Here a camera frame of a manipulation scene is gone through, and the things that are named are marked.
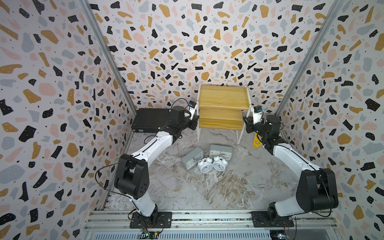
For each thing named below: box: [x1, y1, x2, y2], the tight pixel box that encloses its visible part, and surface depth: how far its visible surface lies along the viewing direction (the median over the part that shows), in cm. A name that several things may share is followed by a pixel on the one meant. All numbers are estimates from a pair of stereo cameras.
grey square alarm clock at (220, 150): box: [209, 144, 233, 161], surface depth 93 cm
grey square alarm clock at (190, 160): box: [181, 146, 204, 171], surface depth 91 cm
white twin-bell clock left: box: [197, 157, 213, 173], surface depth 87 cm
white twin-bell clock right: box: [212, 155, 228, 172], surface depth 88 cm
